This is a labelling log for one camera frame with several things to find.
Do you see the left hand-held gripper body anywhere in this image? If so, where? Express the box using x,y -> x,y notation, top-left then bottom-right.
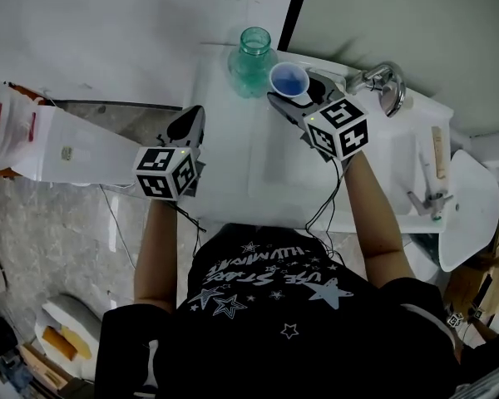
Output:
133,134 -> 205,202

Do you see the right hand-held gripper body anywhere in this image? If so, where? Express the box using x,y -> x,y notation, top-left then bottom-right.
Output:
293,96 -> 369,162

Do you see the translucent blue plastic cup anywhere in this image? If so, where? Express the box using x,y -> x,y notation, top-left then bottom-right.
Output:
269,62 -> 310,99

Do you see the green glass jar container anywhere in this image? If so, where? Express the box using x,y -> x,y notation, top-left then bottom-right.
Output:
227,26 -> 279,99

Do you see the person's right forearm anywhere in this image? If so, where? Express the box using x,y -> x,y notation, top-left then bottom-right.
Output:
341,150 -> 417,289

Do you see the person's left forearm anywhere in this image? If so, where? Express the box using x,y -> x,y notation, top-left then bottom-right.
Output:
132,199 -> 180,314

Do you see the white washbasin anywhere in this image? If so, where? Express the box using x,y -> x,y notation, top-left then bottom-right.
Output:
190,50 -> 457,234

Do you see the chrome faucet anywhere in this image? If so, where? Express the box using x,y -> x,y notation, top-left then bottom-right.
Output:
345,62 -> 407,119

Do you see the long white cardboard box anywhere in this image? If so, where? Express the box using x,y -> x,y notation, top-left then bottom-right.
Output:
8,106 -> 151,187

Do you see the beige wooden stick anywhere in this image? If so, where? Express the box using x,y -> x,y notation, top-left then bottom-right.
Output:
431,126 -> 447,180

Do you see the white curved plastic lid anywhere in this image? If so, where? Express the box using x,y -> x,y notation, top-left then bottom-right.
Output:
436,149 -> 499,273

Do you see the white plastic bag red print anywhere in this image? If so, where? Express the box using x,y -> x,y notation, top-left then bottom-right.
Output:
0,76 -> 41,172

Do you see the white foam tray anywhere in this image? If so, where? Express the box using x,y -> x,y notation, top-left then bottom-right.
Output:
33,293 -> 105,380

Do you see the black star print shirt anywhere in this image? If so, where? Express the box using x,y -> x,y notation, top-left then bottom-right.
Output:
94,222 -> 499,399

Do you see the brown cardboard box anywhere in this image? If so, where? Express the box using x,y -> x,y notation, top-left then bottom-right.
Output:
442,259 -> 499,336

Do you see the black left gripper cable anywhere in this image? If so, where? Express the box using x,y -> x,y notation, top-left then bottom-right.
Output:
166,199 -> 208,257

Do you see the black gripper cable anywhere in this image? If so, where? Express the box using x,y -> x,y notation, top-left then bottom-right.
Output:
166,199 -> 208,257
304,155 -> 348,265

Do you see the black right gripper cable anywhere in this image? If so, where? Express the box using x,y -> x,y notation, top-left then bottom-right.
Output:
304,155 -> 348,265

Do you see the thin white floor cable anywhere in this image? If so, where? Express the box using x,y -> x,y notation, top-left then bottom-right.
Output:
99,184 -> 137,270

